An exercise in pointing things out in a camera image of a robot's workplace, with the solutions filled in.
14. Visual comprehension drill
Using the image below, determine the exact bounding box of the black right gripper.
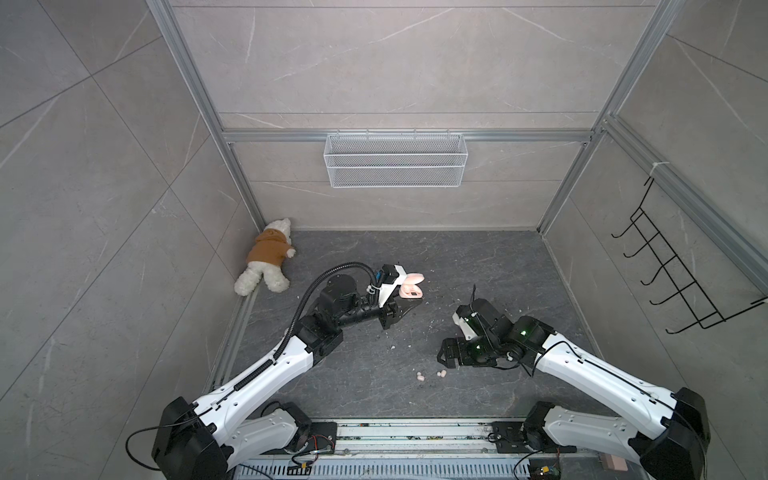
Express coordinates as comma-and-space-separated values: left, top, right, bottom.
434, 336, 501, 368

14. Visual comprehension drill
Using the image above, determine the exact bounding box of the pink earbud charging case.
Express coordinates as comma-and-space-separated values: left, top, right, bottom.
399, 273, 424, 299

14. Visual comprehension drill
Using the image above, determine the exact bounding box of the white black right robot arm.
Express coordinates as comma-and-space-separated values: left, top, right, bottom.
437, 312, 710, 479

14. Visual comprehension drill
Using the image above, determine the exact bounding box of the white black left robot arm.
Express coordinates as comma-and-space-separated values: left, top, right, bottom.
139, 262, 424, 479

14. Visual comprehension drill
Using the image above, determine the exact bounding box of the white teddy bear brown hoodie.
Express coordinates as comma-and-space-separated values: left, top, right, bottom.
234, 218, 296, 297

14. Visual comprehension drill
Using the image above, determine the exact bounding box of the pink eraser block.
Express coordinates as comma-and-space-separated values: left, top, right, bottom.
599, 453, 629, 472

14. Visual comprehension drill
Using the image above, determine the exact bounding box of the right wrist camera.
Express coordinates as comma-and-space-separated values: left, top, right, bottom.
452, 298, 514, 344

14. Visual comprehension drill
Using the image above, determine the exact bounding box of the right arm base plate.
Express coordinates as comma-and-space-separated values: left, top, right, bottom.
486, 421, 577, 454

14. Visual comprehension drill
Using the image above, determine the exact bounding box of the aluminium rail front frame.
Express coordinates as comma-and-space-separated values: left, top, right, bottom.
161, 418, 667, 480

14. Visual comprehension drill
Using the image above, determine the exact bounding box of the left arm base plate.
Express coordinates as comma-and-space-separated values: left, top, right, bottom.
283, 421, 338, 454

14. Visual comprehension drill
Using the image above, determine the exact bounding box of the white wire mesh basket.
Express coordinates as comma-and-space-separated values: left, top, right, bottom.
323, 133, 468, 188

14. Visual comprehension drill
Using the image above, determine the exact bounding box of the black wire hook rack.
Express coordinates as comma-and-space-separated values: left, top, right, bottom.
611, 176, 767, 335

